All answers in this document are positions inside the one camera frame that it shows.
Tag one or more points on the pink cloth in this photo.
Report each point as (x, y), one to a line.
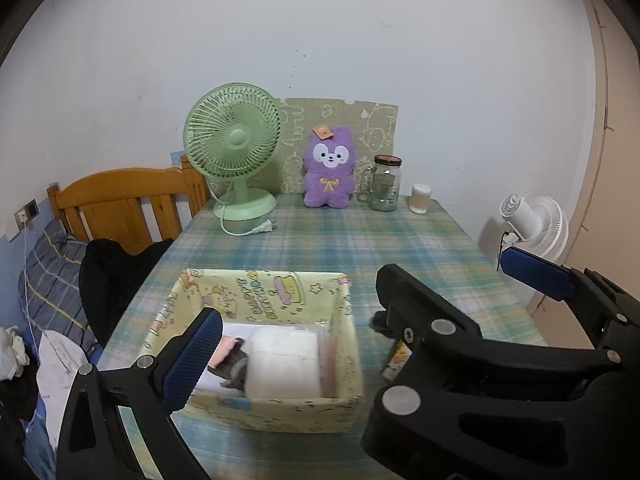
(227, 350)

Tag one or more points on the white towel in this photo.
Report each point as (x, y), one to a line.
(282, 360)

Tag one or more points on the glass jar mug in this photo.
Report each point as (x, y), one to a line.
(385, 190)

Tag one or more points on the cartoon print tissue pack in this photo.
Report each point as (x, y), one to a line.
(395, 362)

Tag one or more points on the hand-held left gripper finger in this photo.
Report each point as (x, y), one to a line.
(192, 355)

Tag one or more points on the crumpled white cloth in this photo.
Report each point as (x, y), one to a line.
(12, 350)

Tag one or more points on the white standing fan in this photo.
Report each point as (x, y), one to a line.
(545, 230)

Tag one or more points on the wooden bed headboard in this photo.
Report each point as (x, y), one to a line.
(115, 185)

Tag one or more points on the cotton swab container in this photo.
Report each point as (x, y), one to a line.
(421, 200)

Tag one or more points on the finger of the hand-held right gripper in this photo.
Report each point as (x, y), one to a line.
(535, 274)
(450, 360)

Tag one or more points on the green desk fan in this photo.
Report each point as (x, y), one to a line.
(232, 137)

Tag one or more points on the yellow printed storage box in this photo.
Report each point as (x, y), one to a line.
(280, 412)

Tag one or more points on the purple plush toy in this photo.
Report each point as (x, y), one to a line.
(330, 185)

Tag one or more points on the blue bed sheet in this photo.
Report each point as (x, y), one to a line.
(40, 440)

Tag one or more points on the beige door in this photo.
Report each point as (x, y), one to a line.
(615, 160)

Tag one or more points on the black jacket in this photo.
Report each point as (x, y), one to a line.
(115, 280)

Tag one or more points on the blue plaid pillow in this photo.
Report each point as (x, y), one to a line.
(50, 280)

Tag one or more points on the black clothes pile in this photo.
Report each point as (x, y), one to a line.
(15, 410)

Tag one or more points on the green patterned board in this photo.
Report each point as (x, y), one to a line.
(370, 120)

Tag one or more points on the grey sock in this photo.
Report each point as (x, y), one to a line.
(235, 367)

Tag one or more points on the wall outlet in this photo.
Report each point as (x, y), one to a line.
(27, 211)

